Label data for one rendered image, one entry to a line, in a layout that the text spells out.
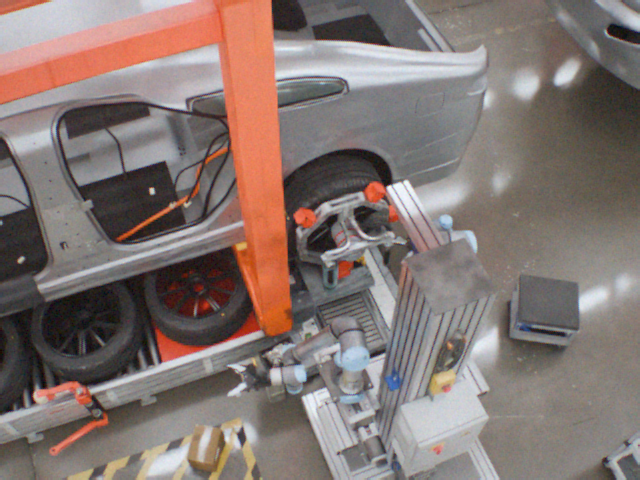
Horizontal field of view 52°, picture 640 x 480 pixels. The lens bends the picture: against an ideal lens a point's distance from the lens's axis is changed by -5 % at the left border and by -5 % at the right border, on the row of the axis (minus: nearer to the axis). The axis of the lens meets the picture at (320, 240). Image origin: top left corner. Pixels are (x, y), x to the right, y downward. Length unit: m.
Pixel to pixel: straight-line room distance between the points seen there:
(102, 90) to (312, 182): 1.24
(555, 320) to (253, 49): 2.81
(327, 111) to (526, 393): 2.23
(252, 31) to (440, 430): 1.80
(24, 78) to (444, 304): 1.54
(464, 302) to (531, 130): 3.63
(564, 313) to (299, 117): 2.12
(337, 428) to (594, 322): 2.15
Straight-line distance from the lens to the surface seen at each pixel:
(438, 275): 2.42
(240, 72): 2.37
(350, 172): 3.78
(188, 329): 4.07
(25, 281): 3.92
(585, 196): 5.56
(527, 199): 5.38
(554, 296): 4.53
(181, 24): 2.22
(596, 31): 5.29
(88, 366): 4.11
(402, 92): 3.60
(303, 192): 3.74
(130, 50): 2.24
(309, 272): 4.51
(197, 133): 4.25
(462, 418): 3.07
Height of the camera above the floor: 4.06
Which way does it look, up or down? 56 degrees down
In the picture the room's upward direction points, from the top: straight up
